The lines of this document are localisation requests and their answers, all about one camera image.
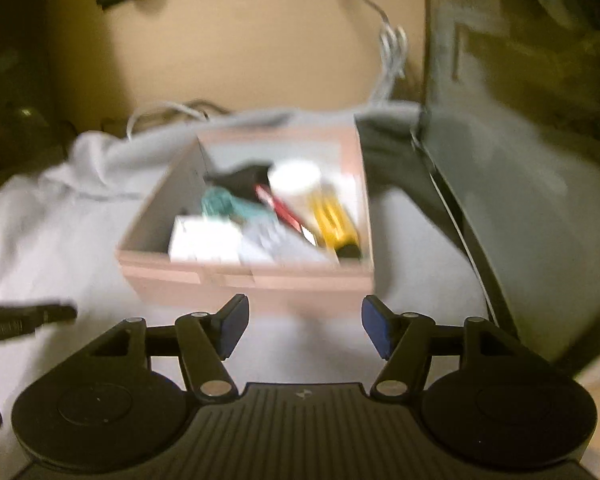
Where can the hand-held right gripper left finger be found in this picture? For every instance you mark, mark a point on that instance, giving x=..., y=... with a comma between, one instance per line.
x=230, y=325

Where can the teal item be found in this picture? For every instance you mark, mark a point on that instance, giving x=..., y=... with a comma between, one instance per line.
x=225, y=202

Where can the yellow tube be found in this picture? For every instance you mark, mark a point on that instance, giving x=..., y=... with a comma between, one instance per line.
x=332, y=220

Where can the black item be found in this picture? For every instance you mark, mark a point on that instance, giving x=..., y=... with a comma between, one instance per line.
x=245, y=175

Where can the dark monitor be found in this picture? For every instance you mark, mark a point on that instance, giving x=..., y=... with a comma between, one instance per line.
x=10, y=85

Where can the red pen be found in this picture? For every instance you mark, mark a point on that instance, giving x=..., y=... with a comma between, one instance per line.
x=285, y=212

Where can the silver blister pack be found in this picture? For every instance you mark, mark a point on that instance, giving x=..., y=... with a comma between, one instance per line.
x=280, y=245

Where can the black glass computer case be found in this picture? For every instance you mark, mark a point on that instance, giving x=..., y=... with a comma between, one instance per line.
x=520, y=160

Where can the pink cardboard box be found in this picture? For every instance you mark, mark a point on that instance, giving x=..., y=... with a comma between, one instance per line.
x=290, y=285

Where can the white cylinder container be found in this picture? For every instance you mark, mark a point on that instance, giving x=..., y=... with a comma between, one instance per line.
x=295, y=182

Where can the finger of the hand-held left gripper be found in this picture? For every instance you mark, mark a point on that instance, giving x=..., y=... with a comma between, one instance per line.
x=25, y=317

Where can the light grey cloth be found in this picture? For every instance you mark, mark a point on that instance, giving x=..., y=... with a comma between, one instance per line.
x=55, y=240

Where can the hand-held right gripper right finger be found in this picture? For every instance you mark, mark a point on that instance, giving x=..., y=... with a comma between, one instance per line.
x=377, y=327

